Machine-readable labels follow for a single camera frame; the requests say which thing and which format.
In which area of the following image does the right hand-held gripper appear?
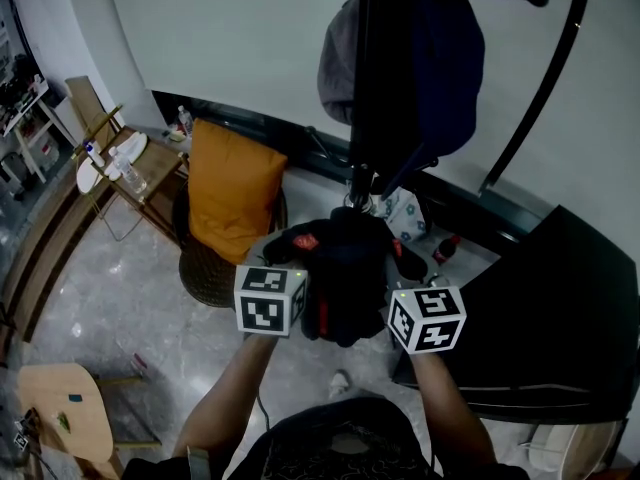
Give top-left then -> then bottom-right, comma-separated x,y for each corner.
383,252 -> 468,356

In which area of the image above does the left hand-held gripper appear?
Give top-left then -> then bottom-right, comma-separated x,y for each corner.
233,234 -> 309,339

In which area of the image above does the black clothing with red patches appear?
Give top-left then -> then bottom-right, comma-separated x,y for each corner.
262,205 -> 430,349

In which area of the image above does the black metal coat rack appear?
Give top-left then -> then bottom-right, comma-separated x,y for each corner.
302,0 -> 596,214

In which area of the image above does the person's left forearm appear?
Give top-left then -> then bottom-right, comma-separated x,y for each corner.
171,331 -> 281,469

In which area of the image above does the person's right forearm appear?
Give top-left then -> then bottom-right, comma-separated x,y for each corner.
409,349 -> 498,474

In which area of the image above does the dark wicker chair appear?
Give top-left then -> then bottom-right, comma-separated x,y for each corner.
170,182 -> 289,310

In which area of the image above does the red soda bottle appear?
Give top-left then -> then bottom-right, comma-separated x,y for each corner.
431,234 -> 463,267

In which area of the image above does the floral patterned bag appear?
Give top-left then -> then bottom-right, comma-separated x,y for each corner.
375,187 -> 432,243

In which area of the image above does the person's white shoe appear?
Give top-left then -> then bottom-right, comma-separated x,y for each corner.
327,368 -> 352,401

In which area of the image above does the orange cushion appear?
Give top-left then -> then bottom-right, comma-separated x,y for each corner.
186,117 -> 290,266

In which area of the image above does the wooden side table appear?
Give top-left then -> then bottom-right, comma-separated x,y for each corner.
74,125 -> 191,243

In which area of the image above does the clear plastic water bottle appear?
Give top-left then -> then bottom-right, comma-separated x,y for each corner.
107,145 -> 149,195
176,104 -> 195,137

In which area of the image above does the white oval dish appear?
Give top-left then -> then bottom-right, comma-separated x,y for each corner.
103,131 -> 149,165

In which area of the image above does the light wooden chair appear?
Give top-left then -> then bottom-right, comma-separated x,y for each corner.
14,362 -> 163,479

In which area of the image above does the white bottle with blue cap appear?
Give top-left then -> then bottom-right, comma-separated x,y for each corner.
82,139 -> 107,169

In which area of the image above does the navy blue hanging garment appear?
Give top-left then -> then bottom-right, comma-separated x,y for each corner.
380,0 -> 487,200

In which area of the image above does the grey hanging garment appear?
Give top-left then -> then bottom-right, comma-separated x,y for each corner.
316,0 -> 362,126

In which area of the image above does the white shelving unit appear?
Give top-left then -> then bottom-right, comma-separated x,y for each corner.
0,72 -> 76,184

